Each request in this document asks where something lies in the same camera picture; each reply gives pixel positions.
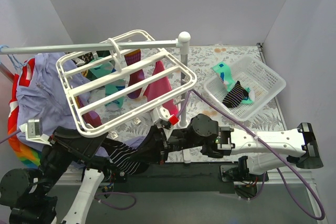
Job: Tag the lavender shirt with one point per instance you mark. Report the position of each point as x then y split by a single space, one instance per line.
45 99

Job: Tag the blue wire hanger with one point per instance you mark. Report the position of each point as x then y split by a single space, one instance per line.
15 62

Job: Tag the white sock drying hanger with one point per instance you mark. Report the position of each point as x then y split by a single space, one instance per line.
85 77

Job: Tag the pink sock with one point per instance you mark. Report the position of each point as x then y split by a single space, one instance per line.
159 88

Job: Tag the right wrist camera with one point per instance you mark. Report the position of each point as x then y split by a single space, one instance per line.
161 118

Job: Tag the teal patterned sock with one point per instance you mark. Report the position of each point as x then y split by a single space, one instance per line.
223 71

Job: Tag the floral table mat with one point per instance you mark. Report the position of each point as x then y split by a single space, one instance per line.
238 91

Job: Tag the white plastic basket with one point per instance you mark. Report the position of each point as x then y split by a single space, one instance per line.
256 77

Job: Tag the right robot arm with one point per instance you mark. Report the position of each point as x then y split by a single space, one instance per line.
260 151

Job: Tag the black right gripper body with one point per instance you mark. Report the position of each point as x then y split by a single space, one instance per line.
161 146

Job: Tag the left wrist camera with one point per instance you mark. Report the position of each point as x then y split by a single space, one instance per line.
33 130

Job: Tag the yellow orange sock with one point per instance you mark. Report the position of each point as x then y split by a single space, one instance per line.
83 59

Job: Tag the magenta purple sock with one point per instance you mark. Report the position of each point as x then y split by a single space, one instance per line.
135 77

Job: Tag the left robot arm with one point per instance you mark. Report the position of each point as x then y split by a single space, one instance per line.
25 190

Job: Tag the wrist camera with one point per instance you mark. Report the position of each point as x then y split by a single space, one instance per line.
161 118
33 130

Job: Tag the grey clothes rack stand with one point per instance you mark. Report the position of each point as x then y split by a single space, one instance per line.
175 51

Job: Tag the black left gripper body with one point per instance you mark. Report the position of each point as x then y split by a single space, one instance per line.
76 146

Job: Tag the red rainbow garment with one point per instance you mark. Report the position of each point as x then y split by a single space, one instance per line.
27 155

